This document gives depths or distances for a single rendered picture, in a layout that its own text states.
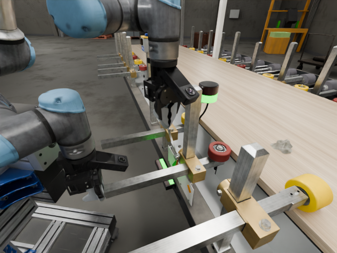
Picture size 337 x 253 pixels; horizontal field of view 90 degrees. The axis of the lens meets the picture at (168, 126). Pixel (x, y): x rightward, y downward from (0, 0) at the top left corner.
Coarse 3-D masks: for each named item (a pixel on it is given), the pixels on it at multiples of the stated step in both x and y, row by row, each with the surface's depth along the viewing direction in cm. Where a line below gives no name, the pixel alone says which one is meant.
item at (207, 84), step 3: (204, 81) 52; (207, 81) 52; (210, 81) 52; (213, 81) 52; (201, 84) 50; (204, 84) 50; (207, 84) 50; (210, 84) 50; (213, 84) 50; (216, 84) 50; (210, 87) 48; (201, 102) 51; (201, 105) 51; (207, 105) 54; (204, 111) 55; (201, 114) 56
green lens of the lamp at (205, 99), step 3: (204, 96) 50; (207, 96) 49; (210, 96) 49; (213, 96) 50; (216, 96) 50; (204, 99) 50; (207, 99) 50; (210, 99) 50; (213, 99) 50; (216, 99) 51; (204, 102) 51; (207, 102) 50; (210, 102) 50
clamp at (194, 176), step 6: (180, 150) 67; (180, 156) 65; (180, 162) 67; (186, 162) 61; (192, 162) 60; (198, 162) 60; (192, 168) 58; (204, 168) 58; (192, 174) 57; (198, 174) 57; (204, 174) 58; (192, 180) 58; (198, 180) 59
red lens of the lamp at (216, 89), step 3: (201, 87) 49; (204, 87) 48; (207, 87) 48; (213, 87) 48; (216, 87) 48; (204, 90) 49; (207, 90) 48; (210, 90) 48; (213, 90) 48; (216, 90) 49; (204, 93) 49; (207, 93) 49; (210, 93) 49; (213, 93) 49; (216, 93) 50
